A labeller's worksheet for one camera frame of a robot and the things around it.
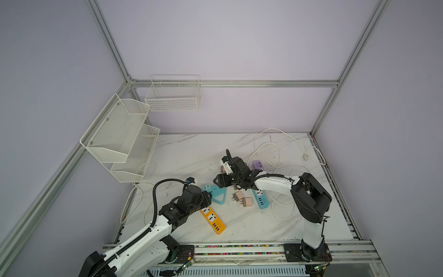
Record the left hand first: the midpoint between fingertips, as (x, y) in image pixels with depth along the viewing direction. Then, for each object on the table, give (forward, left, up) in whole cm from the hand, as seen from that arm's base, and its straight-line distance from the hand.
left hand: (208, 197), depth 81 cm
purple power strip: (+24, -27, -6) cm, 37 cm away
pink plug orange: (+4, -15, -7) cm, 17 cm away
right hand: (+10, -3, -1) cm, 11 cm away
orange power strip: (-6, -1, -7) cm, 9 cm away
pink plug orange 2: (+1, -19, -7) cm, 21 cm away
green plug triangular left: (+6, +1, -2) cm, 6 cm away
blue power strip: (+1, -27, -6) cm, 28 cm away
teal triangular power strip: (+4, -4, -6) cm, 8 cm away
